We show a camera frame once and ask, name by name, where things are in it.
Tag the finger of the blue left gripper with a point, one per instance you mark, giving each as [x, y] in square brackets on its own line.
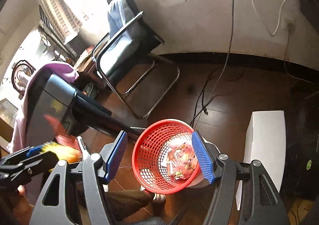
[35, 150]
[33, 165]

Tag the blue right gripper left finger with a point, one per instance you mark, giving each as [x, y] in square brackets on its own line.
[115, 155]

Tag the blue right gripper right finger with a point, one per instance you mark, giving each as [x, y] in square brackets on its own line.
[207, 154]

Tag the pink plastic wrapper bag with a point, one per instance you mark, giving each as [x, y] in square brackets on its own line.
[181, 160]

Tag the yellow foam fruit net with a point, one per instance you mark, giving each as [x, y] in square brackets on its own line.
[67, 153]

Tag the red mesh trash basket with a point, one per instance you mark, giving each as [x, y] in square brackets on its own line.
[149, 157]

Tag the purple tablecloth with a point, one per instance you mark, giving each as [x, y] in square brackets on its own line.
[32, 93]

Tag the white box on floor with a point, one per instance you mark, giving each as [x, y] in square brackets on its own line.
[266, 141]

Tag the round embroidered screen ornament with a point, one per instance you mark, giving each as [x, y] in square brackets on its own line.
[21, 74]

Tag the black chair blue cushion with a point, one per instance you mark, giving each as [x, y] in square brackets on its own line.
[129, 40]

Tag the checked curtain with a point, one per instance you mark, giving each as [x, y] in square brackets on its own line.
[64, 22]

